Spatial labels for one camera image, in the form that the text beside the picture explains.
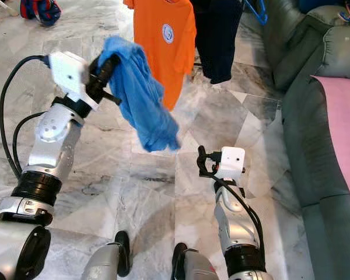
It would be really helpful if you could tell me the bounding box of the large pink cloth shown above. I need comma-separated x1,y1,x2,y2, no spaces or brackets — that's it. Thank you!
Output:
312,75,350,196

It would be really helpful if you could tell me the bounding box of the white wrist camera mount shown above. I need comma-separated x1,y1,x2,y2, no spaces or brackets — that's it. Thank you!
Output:
48,51,100,111
216,146,247,181

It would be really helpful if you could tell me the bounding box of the navy blue t-shirt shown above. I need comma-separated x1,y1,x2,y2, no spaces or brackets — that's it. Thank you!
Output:
190,0,249,85

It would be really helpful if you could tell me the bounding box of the green leather sofa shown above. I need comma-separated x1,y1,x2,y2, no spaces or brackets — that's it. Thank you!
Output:
254,0,350,280

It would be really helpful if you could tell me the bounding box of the grey robot left leg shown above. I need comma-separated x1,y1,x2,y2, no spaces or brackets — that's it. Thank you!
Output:
82,230,132,280

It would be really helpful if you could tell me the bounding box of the blue cloth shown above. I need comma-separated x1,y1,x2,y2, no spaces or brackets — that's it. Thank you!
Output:
104,35,180,153

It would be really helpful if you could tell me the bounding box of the orange t-shirt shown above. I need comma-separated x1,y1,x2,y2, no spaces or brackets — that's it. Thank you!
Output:
122,0,198,111

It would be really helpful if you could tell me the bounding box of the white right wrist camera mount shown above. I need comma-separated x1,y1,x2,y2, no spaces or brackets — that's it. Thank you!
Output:
216,146,247,181

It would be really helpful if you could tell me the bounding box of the red and blue bag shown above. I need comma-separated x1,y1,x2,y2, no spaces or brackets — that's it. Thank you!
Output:
20,0,62,26

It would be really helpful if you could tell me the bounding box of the grey robot right leg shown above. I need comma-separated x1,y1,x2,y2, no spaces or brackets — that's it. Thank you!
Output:
171,242,219,280

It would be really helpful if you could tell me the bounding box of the blue plastic hanger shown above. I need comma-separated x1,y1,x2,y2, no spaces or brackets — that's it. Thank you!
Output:
244,0,268,25

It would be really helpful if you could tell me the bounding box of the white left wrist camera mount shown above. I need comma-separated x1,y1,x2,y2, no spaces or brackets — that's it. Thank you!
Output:
48,51,100,111

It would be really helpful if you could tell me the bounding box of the grey robot leg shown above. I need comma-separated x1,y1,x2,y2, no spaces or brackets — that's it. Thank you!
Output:
171,242,219,280
82,230,132,280

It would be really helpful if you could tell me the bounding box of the long black left arm cable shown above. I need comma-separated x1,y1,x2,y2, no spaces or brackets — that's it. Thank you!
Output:
0,54,52,179

